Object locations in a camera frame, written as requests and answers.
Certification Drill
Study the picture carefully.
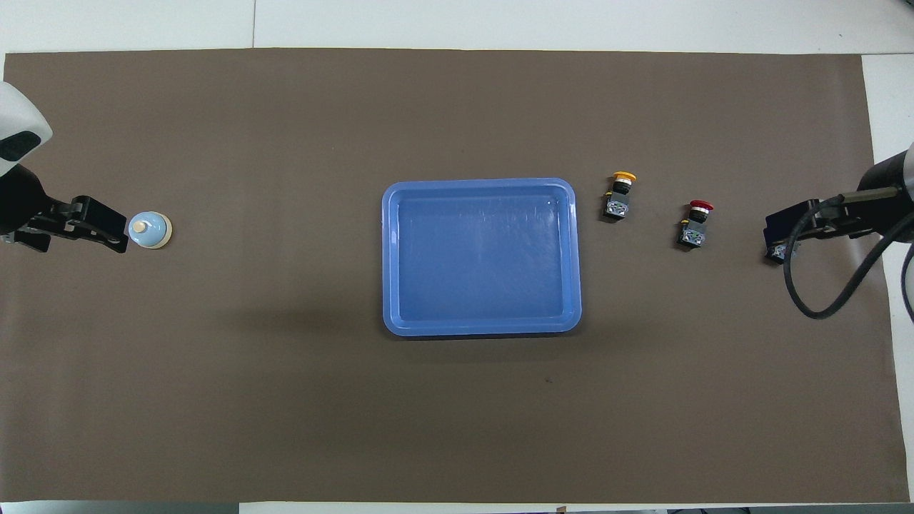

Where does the red mushroom push button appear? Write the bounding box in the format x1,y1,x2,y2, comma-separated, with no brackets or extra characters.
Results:
677,199,715,250

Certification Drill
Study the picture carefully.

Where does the light blue call bell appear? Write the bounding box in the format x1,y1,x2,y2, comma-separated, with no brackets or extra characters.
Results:
129,212,173,251

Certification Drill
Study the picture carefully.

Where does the yellow mushroom push button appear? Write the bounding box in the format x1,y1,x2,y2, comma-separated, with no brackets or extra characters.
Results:
602,171,638,222

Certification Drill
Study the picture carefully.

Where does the brown table mat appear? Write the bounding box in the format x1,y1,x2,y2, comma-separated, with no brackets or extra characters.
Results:
0,47,911,504

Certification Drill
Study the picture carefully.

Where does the blue plastic tray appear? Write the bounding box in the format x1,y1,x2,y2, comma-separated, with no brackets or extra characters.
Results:
381,177,583,338

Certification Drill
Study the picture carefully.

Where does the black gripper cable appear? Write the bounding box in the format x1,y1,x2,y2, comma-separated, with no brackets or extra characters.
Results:
783,188,914,320

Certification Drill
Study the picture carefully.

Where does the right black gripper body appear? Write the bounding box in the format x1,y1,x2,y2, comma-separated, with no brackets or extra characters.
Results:
814,198,878,242

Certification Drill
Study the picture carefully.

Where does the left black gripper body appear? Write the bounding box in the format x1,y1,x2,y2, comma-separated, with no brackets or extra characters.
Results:
13,198,76,253

